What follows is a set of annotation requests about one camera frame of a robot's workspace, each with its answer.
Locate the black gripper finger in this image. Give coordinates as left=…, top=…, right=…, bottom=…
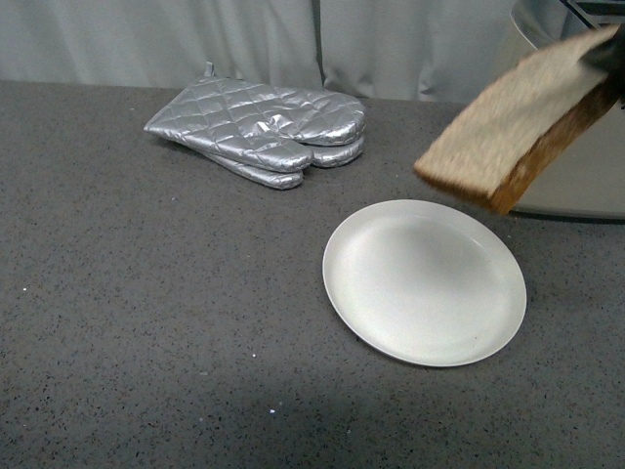
left=580, top=29, right=625, bottom=78

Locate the brown bread slice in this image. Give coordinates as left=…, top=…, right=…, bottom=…
left=414, top=25, right=620, bottom=214

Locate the white round plate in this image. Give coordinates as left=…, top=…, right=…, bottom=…
left=322, top=200, right=527, bottom=367

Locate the beige metal toaster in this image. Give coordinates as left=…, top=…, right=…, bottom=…
left=491, top=0, right=624, bottom=220

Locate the grey curtain backdrop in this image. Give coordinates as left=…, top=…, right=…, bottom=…
left=1, top=1, right=512, bottom=102

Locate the lower silver quilted oven mitt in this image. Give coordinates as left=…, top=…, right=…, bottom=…
left=203, top=136, right=365, bottom=190

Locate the silver quilted oven mitt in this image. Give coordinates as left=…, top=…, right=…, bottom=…
left=203, top=136, right=365, bottom=190
left=145, top=69, right=366, bottom=174

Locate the upper silver quilted oven mitt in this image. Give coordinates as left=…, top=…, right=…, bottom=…
left=145, top=69, right=366, bottom=174

